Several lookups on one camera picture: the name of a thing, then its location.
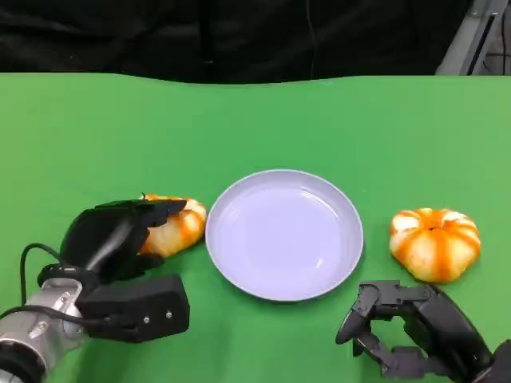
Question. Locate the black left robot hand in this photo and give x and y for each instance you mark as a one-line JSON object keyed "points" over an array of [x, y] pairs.
{"points": [[104, 235]]}

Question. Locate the black backdrop curtain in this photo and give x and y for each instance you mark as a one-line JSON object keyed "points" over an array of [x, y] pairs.
{"points": [[120, 36]]}

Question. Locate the lilac plate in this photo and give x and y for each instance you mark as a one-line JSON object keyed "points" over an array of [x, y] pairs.
{"points": [[279, 239]]}

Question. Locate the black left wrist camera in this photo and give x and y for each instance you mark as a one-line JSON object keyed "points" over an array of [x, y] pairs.
{"points": [[139, 307]]}

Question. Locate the green table cloth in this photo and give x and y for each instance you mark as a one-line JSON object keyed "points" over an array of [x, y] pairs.
{"points": [[255, 131]]}

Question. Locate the grey metal frame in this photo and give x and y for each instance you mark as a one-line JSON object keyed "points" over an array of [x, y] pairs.
{"points": [[463, 44]]}

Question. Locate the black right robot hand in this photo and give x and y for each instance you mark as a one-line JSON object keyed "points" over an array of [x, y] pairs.
{"points": [[443, 323]]}

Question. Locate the orange and white bread roll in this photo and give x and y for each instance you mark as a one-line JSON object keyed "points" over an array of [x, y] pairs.
{"points": [[433, 247], [179, 235]]}

